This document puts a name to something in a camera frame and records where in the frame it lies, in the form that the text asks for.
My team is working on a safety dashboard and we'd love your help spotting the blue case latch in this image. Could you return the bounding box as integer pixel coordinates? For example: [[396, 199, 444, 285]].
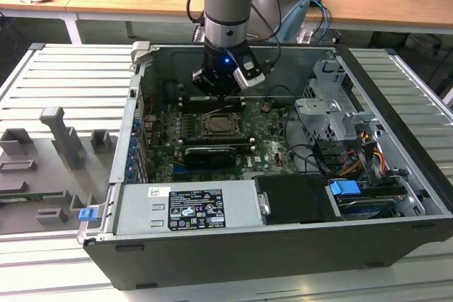
[[78, 207, 98, 224]]

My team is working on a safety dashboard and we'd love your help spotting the black graphics card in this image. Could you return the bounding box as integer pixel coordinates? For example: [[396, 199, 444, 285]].
[[183, 144, 238, 171]]

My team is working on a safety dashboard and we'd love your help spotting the CPU socket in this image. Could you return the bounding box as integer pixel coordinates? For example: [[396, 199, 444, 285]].
[[200, 111, 248, 139]]

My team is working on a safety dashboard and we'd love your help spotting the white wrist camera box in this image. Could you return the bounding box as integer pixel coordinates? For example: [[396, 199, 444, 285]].
[[233, 54, 267, 90]]

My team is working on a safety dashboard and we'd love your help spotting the green motherboard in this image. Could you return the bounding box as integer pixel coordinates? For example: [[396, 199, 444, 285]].
[[141, 98, 319, 182]]

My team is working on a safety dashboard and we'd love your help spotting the grey power supply unit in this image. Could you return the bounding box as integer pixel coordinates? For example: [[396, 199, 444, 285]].
[[115, 180, 267, 236]]

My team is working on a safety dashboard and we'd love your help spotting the blue cable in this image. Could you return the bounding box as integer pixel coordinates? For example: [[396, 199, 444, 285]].
[[306, 0, 333, 44]]

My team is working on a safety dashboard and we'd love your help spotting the black open PC case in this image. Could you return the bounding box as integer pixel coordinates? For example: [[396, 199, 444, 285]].
[[76, 40, 453, 291]]

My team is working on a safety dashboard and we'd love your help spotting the hard disk in blue carrier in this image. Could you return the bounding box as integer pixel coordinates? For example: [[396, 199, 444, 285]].
[[328, 178, 406, 221]]

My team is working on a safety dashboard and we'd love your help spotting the silver metal drive cage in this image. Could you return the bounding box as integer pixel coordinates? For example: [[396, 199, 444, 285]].
[[293, 59, 386, 148]]

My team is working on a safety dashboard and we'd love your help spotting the grey case latch handle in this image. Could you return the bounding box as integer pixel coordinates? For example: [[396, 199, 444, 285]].
[[130, 40, 154, 66]]

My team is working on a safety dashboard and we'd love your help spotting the black RAM slot row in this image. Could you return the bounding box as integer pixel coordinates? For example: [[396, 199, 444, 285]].
[[180, 95, 246, 112], [180, 135, 256, 148]]

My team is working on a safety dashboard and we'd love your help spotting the grey parts rack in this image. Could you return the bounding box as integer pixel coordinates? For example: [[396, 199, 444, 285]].
[[0, 106, 120, 236]]

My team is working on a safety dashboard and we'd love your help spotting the white cable connector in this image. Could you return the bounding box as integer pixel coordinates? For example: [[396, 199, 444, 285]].
[[296, 28, 315, 45]]

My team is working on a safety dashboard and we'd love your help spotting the orange yellow wire bundle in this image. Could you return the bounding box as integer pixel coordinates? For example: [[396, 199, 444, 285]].
[[340, 132, 387, 180]]

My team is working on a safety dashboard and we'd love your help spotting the green RAM stick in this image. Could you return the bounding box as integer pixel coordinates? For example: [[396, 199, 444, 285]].
[[0, 192, 67, 202]]

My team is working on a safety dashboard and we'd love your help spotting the metal socket cover frame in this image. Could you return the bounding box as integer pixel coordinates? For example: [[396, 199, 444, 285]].
[[200, 112, 245, 138]]

